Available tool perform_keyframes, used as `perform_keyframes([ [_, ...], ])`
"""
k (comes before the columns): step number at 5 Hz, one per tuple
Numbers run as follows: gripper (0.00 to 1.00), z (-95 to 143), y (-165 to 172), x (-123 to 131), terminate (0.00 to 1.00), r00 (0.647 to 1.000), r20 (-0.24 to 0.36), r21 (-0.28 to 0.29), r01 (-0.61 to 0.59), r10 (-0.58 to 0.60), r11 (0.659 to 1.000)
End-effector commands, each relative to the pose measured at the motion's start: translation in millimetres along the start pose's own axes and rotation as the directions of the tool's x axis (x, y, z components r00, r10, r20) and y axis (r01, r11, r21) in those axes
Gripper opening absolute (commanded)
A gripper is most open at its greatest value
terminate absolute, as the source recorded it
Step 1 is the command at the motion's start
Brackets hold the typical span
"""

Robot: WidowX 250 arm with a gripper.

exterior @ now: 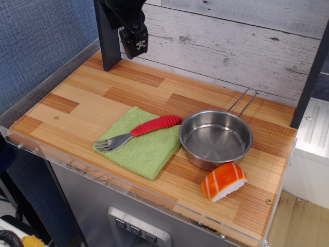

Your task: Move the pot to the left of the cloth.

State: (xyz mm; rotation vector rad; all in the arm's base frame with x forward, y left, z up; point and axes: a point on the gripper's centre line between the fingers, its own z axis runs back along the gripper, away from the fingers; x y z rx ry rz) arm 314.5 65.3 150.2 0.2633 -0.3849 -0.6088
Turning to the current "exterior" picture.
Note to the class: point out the black right frame post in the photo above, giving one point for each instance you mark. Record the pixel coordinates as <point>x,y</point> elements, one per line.
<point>311,80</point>

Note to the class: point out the clear acrylic table guard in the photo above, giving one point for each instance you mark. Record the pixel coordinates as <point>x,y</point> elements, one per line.
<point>50,156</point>

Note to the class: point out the silver button control panel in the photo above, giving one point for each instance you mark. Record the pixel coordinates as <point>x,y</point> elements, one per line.
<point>139,227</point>

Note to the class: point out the orange salmon sushi toy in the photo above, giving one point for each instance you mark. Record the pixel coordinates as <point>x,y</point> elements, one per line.
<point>222,181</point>

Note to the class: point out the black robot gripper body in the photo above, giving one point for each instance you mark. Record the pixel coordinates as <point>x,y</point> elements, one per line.
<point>129,12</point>

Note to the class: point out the black frame post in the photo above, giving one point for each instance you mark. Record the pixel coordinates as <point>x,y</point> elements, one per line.
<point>311,80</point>
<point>109,39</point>

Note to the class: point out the stainless steel pot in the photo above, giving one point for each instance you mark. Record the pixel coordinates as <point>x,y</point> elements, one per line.
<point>211,138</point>

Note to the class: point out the red handled metal fork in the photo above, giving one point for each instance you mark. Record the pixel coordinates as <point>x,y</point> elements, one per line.
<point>117,142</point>

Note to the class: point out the yellow black bag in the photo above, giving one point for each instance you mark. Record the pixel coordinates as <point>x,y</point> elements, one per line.
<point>9,238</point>

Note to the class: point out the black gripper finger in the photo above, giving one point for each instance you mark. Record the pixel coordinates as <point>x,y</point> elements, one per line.
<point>113,20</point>
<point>134,44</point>

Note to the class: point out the white aluminium side block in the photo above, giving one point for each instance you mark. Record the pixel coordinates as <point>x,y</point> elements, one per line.
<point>312,135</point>

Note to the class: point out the stainless steel cabinet front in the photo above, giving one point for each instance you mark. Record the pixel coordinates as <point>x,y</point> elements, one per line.
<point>90,197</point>

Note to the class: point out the green folded cloth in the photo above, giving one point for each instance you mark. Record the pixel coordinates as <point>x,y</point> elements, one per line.
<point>145,155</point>

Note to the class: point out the black left frame post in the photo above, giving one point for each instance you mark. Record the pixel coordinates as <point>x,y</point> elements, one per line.
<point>109,39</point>

